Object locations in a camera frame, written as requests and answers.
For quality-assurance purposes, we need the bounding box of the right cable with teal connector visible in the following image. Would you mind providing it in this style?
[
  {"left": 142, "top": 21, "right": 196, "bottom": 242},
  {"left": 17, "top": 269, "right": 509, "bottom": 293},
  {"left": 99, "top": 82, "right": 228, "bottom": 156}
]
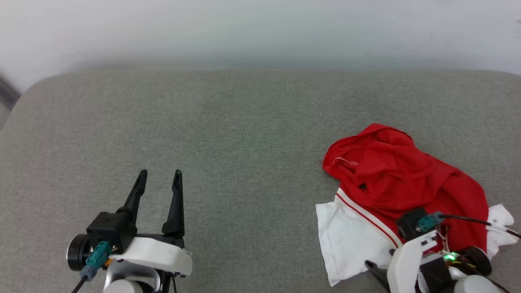
[{"left": 417, "top": 212, "right": 521, "bottom": 239}]

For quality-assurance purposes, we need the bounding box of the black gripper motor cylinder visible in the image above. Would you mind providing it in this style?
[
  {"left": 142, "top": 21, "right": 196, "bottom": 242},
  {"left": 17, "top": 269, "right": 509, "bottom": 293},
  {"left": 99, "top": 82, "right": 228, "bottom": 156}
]
[
  {"left": 67, "top": 234, "right": 92, "bottom": 271},
  {"left": 460, "top": 246, "right": 492, "bottom": 276}
]

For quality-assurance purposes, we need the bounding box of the left cable with teal connector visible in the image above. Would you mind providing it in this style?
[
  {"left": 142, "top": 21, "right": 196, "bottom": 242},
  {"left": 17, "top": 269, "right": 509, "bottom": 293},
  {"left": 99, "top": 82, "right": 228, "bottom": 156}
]
[{"left": 72, "top": 241, "right": 112, "bottom": 293}]

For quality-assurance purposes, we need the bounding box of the cable with teal connector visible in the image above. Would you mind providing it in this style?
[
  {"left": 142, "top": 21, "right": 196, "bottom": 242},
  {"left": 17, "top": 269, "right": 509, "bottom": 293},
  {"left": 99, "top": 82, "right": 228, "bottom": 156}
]
[
  {"left": 417, "top": 212, "right": 521, "bottom": 239},
  {"left": 72, "top": 241, "right": 112, "bottom": 293}
]

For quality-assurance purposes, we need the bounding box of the dark grey wall strip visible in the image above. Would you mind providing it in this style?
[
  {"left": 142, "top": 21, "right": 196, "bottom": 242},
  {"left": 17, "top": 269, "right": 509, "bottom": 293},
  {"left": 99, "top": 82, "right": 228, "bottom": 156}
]
[{"left": 0, "top": 73, "right": 21, "bottom": 110}]

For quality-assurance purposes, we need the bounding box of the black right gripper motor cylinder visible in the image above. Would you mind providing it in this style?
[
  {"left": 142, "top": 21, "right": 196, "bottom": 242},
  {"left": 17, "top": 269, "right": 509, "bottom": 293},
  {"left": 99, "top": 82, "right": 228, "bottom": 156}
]
[{"left": 460, "top": 246, "right": 492, "bottom": 276}]

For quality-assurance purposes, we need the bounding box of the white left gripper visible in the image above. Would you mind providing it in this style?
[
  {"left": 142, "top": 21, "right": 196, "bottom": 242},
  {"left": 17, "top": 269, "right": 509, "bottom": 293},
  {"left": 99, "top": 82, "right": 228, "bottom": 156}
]
[{"left": 110, "top": 170, "right": 193, "bottom": 277}]

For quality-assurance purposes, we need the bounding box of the grey fabric sofa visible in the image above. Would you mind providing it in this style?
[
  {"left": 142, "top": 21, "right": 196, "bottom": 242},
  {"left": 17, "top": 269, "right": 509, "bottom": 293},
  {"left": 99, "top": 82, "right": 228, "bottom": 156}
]
[{"left": 0, "top": 69, "right": 521, "bottom": 293}]

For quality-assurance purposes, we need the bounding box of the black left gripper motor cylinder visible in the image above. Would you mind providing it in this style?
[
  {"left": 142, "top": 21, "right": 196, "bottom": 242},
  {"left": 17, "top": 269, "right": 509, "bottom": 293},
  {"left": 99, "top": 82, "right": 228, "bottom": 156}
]
[{"left": 67, "top": 234, "right": 92, "bottom": 271}]

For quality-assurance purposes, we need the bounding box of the red and white jersey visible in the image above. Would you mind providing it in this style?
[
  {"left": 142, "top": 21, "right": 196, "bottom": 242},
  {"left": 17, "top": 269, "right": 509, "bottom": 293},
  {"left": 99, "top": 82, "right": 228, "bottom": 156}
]
[{"left": 315, "top": 123, "right": 519, "bottom": 286}]

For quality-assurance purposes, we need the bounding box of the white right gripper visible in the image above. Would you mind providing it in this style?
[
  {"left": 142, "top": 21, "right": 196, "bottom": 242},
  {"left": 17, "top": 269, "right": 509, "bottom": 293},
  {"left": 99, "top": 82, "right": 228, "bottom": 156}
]
[{"left": 365, "top": 230, "right": 442, "bottom": 293}]

